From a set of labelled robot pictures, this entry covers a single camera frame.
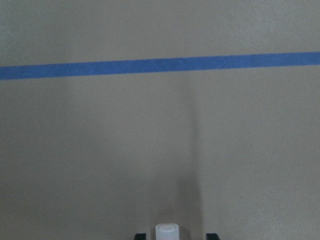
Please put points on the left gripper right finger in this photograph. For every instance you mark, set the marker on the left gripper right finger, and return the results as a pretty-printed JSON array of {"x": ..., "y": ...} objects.
[{"x": 212, "y": 236}]

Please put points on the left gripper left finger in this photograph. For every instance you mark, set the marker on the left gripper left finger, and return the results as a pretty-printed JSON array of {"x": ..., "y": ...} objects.
[{"x": 140, "y": 236}]

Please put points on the orange marker pen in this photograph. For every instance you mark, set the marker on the orange marker pen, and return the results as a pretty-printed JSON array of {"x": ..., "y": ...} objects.
[{"x": 167, "y": 231}]

